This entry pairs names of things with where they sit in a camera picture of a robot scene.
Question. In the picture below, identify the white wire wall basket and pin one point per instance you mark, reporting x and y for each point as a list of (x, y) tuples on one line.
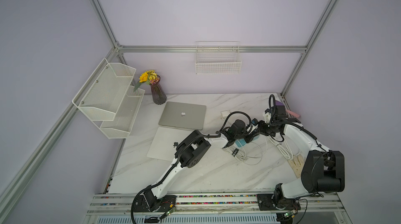
[(217, 57)]

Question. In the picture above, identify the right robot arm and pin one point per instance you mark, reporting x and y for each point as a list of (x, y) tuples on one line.
[(323, 169)]

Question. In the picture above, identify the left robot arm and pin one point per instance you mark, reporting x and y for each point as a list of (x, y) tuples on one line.
[(187, 154)]

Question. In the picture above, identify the purple pink spatula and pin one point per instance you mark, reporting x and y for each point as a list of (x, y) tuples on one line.
[(291, 112)]

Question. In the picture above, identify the turquoise power strip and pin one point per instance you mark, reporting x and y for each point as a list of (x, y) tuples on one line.
[(245, 140)]

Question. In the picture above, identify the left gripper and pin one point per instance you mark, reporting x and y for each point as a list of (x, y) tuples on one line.
[(250, 137)]

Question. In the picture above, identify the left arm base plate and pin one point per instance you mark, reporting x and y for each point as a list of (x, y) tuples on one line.
[(141, 205)]

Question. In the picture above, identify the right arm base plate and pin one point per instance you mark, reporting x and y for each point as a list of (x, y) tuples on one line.
[(272, 202)]

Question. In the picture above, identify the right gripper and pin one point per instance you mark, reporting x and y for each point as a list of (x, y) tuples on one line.
[(261, 124)]

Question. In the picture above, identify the white two-tier mesh shelf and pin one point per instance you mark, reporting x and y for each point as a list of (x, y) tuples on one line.
[(108, 99)]

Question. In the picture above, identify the purple glass vase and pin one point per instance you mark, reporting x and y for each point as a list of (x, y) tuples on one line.
[(158, 95)]

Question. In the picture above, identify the aluminium frame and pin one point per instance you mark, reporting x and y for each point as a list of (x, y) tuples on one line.
[(18, 186)]

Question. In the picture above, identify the silver grey laptop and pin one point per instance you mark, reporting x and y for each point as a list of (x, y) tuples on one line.
[(183, 116)]

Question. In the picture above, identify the yellow flower bouquet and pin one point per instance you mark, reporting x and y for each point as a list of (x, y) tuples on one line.
[(149, 77)]

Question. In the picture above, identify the white laptop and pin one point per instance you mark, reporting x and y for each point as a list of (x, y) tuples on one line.
[(165, 142)]

